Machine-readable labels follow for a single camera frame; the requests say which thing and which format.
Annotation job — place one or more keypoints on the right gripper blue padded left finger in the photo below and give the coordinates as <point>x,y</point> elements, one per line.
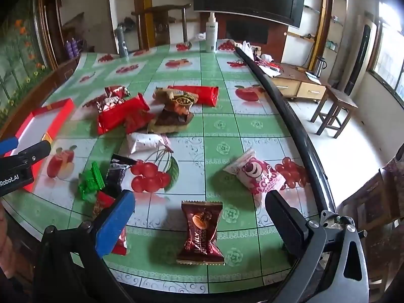
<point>114,219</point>

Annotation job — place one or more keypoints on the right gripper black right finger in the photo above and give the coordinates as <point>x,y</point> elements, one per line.
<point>288,221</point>

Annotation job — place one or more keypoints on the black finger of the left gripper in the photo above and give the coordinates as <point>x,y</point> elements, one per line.
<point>30,155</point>

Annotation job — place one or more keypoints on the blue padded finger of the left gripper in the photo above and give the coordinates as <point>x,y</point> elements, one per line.
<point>8,145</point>

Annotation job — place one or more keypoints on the small red candy packet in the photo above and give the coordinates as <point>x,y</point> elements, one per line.
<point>109,223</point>

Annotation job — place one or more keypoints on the green candy wrapper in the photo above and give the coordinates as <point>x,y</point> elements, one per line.
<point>90,183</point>

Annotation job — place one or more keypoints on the pink bear snack packet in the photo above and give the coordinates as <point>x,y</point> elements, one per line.
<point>258,176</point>

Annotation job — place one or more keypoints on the black small snack packet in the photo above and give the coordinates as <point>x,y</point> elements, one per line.
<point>116,173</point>

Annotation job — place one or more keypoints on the large red snack bar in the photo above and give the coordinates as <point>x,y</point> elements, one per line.
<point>115,114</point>

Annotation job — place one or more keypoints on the white dotted snack packet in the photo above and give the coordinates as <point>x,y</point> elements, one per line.
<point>138,142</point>

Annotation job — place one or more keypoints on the dark brown candy packet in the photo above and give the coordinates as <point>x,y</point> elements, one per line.
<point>200,247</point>

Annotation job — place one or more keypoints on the red white patterned packet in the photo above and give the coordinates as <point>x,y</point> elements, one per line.
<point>114,95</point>

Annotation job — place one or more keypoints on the brown gold snack bag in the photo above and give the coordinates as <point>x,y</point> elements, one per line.
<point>176,114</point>

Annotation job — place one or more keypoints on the long red snack packet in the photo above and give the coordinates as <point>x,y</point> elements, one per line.
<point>207,95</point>

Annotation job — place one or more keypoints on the dark red jujube packet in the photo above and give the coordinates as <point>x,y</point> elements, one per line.
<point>136,120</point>

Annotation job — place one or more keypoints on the red shallow tray box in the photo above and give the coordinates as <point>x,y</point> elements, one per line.
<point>41,124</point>

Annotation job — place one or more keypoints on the flower mural panel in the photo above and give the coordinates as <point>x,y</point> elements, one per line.
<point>22,64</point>

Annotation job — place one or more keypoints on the green fruit tablecloth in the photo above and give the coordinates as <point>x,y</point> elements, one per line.
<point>193,169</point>

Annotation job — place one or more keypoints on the wooden stool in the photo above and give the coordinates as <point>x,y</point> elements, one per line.
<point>340,101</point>

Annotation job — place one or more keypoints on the grey flashlight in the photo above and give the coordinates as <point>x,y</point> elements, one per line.
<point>122,47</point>

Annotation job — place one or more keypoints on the wooden tv cabinet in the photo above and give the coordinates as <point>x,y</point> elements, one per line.
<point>293,82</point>

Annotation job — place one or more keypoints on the electric kettle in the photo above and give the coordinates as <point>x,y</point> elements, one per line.
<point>319,66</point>

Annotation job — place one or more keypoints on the wooden armchair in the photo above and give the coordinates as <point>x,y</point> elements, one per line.
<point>153,25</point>

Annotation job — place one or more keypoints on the white plastic bag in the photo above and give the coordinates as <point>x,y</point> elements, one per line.
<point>252,51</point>

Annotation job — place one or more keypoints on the standing air conditioner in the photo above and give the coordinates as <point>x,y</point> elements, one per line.
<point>359,56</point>

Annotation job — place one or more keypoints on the white spray bottle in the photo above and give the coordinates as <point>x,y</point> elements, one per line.
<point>211,33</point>

